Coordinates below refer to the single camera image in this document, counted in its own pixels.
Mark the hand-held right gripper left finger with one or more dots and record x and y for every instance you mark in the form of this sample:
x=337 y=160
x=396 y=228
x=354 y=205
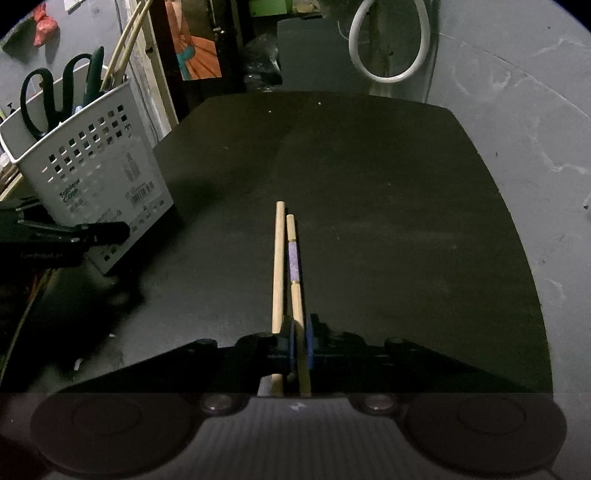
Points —
x=290 y=344

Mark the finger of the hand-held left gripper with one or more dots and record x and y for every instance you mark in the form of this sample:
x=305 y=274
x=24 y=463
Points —
x=111 y=233

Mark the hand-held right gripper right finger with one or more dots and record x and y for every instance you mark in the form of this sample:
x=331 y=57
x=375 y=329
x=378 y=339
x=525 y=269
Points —
x=309 y=341

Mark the white perforated utensil basket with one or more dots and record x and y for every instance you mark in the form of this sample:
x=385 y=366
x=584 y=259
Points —
x=106 y=184

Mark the plain wooden chopstick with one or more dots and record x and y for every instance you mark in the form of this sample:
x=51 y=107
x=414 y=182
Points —
x=133 y=41
x=278 y=258

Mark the dark plastic bag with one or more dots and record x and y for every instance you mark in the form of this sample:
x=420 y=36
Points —
x=261 y=60

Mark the grey appliance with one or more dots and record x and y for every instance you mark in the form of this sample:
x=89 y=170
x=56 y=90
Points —
x=314 y=55

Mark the green box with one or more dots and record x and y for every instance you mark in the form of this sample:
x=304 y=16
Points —
x=270 y=7

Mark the pale door frame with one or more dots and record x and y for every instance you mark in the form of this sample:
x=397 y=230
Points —
x=157 y=92

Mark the orange wall hook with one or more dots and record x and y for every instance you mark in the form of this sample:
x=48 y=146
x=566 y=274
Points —
x=46 y=27

